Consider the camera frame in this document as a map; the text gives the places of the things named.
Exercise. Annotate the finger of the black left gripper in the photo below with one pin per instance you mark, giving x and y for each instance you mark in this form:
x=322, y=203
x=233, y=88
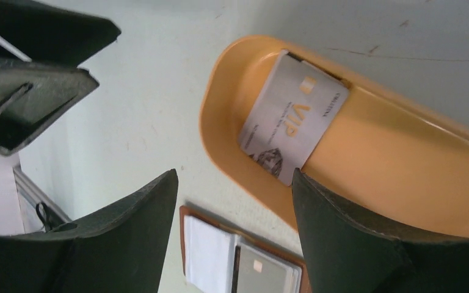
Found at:
x=44, y=33
x=33, y=96

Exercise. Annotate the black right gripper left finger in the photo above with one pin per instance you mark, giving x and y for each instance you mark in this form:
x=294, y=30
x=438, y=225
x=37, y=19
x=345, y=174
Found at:
x=118, y=248

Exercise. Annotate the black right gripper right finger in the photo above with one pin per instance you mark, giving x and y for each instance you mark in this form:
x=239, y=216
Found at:
x=348, y=248

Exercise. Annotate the brown leather card holder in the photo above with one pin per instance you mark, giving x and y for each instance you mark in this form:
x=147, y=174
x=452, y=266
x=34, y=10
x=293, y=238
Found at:
x=219, y=257

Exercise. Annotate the grey card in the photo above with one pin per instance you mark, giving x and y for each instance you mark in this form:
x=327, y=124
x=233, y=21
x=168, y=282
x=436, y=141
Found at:
x=256, y=270

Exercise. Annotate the silver VIP card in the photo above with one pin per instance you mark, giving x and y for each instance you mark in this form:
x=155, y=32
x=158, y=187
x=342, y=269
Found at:
x=293, y=110

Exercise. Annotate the orange plastic tray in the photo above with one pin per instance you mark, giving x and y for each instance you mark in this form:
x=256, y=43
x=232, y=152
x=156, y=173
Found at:
x=384, y=153

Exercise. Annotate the aluminium frame rail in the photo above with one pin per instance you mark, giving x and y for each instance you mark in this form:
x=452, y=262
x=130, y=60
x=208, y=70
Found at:
x=38, y=212

